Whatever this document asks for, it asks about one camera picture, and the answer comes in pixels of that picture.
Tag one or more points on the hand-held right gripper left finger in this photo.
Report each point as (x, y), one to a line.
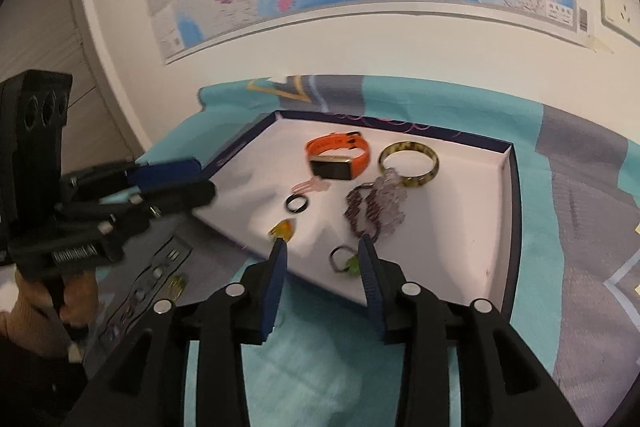
(275, 292)

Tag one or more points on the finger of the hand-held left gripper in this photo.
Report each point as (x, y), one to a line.
(165, 172)
(185, 197)

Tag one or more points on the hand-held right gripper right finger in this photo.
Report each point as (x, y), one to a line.
(371, 292)

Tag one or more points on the amber yellow pendant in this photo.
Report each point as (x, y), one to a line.
(284, 228)

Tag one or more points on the shallow white tray box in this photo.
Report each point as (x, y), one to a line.
(450, 227)

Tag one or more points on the pink hair clip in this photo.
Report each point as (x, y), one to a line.
(315, 184)

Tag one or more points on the person's left forearm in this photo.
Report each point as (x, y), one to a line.
(25, 327)

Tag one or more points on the person's left hand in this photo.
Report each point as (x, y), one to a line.
(80, 302)

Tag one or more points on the gold patterned bangle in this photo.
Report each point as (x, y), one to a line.
(422, 181)

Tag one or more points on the orange smartwatch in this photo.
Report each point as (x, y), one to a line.
(330, 170)

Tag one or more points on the grey wooden door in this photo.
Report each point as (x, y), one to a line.
(45, 17)

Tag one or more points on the teal and grey printed blanket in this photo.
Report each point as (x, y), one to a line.
(575, 232)

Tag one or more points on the white wall socket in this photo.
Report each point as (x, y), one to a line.
(620, 2)

